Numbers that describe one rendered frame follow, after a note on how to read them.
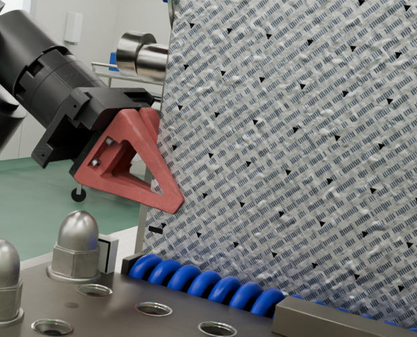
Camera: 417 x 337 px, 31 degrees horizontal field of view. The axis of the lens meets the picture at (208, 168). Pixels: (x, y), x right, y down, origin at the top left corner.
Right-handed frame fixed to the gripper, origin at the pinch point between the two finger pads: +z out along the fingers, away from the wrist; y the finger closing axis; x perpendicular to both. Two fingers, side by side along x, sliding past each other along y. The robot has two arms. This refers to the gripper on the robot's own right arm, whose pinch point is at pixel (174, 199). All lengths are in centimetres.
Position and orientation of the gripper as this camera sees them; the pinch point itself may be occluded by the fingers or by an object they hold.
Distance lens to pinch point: 55.9
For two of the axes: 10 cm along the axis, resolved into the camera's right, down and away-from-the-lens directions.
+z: 7.1, 6.5, -2.6
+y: -4.2, 0.9, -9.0
